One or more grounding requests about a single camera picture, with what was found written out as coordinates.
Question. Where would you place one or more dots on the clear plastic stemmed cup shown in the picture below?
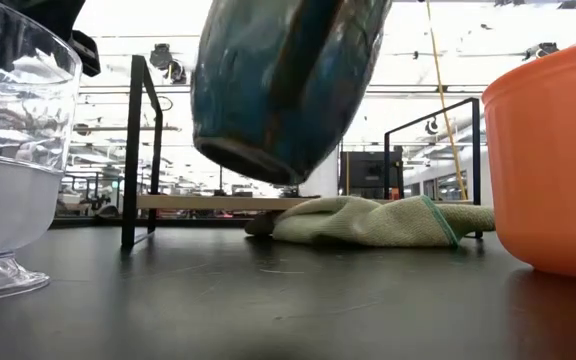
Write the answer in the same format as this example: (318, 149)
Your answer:
(13, 200)

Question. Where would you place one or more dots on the green blue crackle glazed mug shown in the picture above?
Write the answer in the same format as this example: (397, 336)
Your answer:
(268, 90)

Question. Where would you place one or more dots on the orange plastic cup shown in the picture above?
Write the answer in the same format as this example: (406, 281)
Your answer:
(553, 165)

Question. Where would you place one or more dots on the black ceiling fixture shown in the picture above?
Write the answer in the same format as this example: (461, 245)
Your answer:
(542, 50)
(168, 62)

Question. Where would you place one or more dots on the small brown rounded object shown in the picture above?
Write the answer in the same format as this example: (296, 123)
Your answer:
(260, 225)

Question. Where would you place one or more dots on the black cabinet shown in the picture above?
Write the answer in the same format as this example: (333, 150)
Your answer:
(368, 170)

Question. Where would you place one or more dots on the light green microfibre cloth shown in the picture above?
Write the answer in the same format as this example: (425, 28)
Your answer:
(368, 225)

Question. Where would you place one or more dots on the wooden shelf with black frame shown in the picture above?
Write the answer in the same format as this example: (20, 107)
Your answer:
(193, 202)

